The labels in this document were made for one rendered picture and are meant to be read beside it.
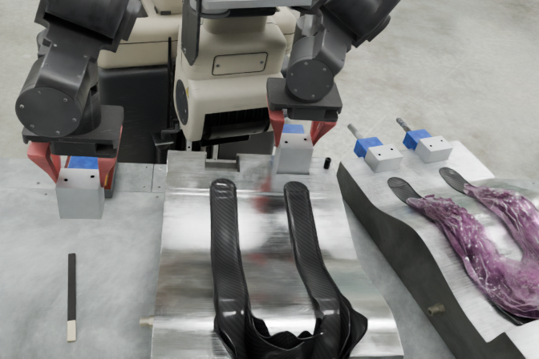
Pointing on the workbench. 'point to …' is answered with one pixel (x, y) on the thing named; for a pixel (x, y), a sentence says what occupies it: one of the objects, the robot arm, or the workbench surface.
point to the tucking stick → (71, 299)
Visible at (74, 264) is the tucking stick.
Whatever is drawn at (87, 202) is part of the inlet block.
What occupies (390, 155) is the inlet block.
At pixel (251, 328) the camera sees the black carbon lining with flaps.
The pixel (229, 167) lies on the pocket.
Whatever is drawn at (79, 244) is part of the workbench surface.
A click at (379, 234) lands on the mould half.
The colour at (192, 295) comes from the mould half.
